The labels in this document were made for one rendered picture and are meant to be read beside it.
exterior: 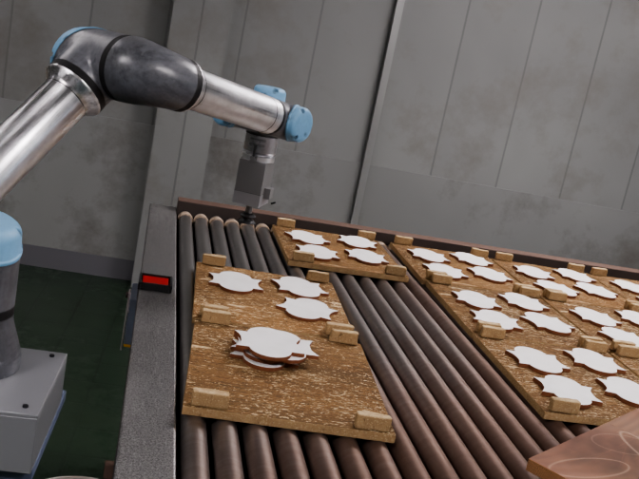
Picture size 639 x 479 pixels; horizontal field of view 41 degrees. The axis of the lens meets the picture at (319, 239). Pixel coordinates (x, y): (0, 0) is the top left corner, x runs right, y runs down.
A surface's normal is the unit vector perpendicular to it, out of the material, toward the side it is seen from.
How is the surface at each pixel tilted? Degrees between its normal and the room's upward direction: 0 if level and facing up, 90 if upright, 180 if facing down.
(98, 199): 90
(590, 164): 90
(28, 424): 90
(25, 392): 1
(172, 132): 90
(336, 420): 0
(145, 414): 0
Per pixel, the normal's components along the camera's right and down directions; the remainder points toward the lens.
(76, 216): 0.11, 0.25
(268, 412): 0.19, -0.96
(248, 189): -0.21, 0.18
